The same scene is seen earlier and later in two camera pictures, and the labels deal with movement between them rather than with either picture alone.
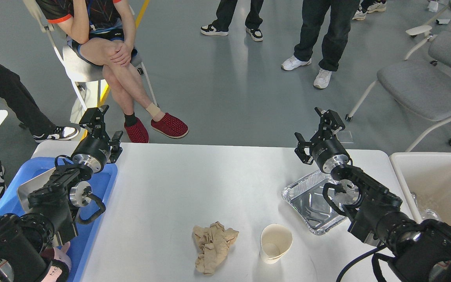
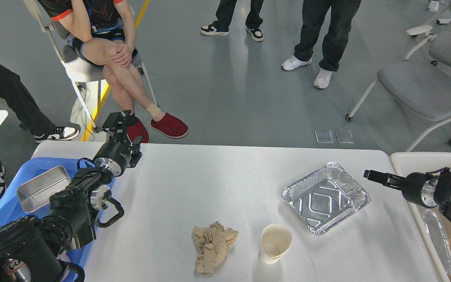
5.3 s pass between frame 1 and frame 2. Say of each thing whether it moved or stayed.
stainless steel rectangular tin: stayed
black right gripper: moved
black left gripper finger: moved
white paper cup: stayed
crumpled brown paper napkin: stayed
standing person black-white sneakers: stayed
